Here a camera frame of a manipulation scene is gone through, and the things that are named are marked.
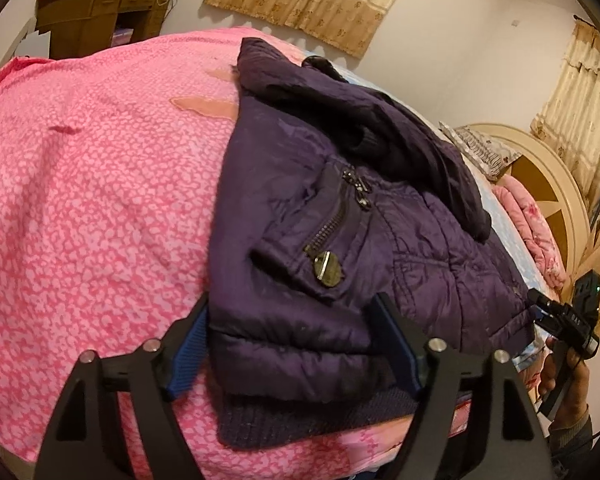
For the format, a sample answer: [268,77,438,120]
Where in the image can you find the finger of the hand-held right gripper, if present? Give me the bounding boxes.
[526,287,563,333]

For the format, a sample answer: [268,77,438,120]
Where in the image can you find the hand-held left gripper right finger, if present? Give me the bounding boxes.
[367,291,556,480]

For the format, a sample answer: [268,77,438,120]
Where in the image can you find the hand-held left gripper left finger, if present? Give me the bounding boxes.
[32,292,213,480]

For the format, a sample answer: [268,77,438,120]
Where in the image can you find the purple quilted jacket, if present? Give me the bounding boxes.
[204,36,538,451]

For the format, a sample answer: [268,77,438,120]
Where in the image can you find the person's right forearm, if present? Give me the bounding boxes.
[549,402,597,466]

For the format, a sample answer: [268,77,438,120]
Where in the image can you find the person's right hand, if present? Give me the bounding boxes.
[539,335,592,408]

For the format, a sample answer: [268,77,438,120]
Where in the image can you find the folded pink blanket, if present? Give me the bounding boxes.
[492,177,568,288]

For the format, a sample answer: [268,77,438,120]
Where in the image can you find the cream wooden headboard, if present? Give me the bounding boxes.
[462,122,593,281]

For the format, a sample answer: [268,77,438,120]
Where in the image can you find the patterned grey pillow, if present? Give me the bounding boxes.
[439,121,522,182]

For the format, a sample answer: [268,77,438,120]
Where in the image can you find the pink and blue bed cover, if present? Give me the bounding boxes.
[0,27,568,480]

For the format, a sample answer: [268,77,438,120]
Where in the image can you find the beige side curtain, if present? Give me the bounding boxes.
[530,20,600,301]

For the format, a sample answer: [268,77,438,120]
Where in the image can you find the brown wooden desk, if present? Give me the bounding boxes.
[34,0,177,61]

